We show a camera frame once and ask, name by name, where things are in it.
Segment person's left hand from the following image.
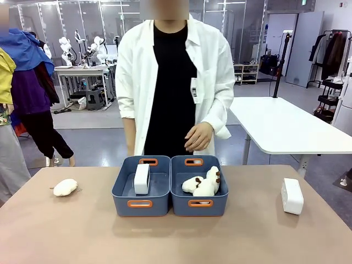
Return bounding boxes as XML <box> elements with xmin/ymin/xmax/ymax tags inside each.
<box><xmin>184</xmin><ymin>122</ymin><xmax>215</xmax><ymax>152</ymax></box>

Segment white digital clock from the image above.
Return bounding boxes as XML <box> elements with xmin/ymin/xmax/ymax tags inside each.
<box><xmin>280</xmin><ymin>177</ymin><xmax>305</xmax><ymax>216</ymax></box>
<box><xmin>133</xmin><ymin>163</ymin><xmax>151</xmax><ymax>196</ymax></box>

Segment person's right forearm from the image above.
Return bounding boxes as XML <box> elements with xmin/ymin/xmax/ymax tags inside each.
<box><xmin>122</xmin><ymin>117</ymin><xmax>138</xmax><ymax>157</ymax></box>

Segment white name badge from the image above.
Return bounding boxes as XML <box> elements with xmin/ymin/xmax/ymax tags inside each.
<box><xmin>190</xmin><ymin>77</ymin><xmax>200</xmax><ymax>105</ymax></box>

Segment person in white coat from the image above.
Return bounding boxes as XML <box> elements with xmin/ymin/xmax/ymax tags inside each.
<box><xmin>114</xmin><ymin>12</ymin><xmax>236</xmax><ymax>157</ymax></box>

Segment wooden shoe rack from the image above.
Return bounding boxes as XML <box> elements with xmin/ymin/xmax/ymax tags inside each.
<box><xmin>232</xmin><ymin>63</ymin><xmax>260</xmax><ymax>86</ymax></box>

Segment white table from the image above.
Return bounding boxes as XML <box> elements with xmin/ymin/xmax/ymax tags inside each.
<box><xmin>229</xmin><ymin>96</ymin><xmax>352</xmax><ymax>178</ymax></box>

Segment black bag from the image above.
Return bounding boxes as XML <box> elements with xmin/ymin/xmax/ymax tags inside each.
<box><xmin>259</xmin><ymin>54</ymin><xmax>281</xmax><ymax>77</ymax></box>

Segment black tripod stand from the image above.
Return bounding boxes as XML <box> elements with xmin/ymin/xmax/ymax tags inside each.
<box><xmin>272</xmin><ymin>31</ymin><xmax>293</xmax><ymax>99</ymax></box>

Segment grey plastic stool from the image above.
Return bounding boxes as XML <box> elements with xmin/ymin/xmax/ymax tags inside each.
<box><xmin>85</xmin><ymin>89</ymin><xmax>105</xmax><ymax>110</ymax></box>

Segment white background workbench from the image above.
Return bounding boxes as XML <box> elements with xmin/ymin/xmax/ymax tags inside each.
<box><xmin>54</xmin><ymin>64</ymin><xmax>119</xmax><ymax>111</ymax></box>

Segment black utility cart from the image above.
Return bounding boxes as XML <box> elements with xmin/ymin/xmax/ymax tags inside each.
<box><xmin>314</xmin><ymin>78</ymin><xmax>345</xmax><ymax>124</ymax></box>

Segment person in black trousers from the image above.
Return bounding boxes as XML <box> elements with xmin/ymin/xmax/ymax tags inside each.
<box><xmin>20</xmin><ymin>31</ymin><xmax>76</xmax><ymax>168</ymax></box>

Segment black clothes rack with coats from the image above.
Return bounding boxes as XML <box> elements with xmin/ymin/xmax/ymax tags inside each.
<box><xmin>305</xmin><ymin>29</ymin><xmax>352</xmax><ymax>89</ymax></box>

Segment purple garment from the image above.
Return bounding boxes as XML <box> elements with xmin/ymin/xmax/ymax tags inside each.
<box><xmin>10</xmin><ymin>62</ymin><xmax>60</xmax><ymax>115</ymax></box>

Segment grey trousers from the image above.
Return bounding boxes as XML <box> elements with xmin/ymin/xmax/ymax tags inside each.
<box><xmin>0</xmin><ymin>123</ymin><xmax>31</xmax><ymax>205</ymax></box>

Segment blue garment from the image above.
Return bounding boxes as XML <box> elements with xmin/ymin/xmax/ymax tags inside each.
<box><xmin>0</xmin><ymin>28</ymin><xmax>55</xmax><ymax>76</ymax></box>

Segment yellow garment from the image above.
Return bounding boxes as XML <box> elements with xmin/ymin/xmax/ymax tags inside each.
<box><xmin>0</xmin><ymin>47</ymin><xmax>17</xmax><ymax>105</ymax></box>

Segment blue basket orange handles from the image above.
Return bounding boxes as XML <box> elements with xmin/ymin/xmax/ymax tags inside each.
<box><xmin>111</xmin><ymin>155</ymin><xmax>172</xmax><ymax>218</ymax></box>
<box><xmin>170</xmin><ymin>155</ymin><xmax>229</xmax><ymax>218</ymax></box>

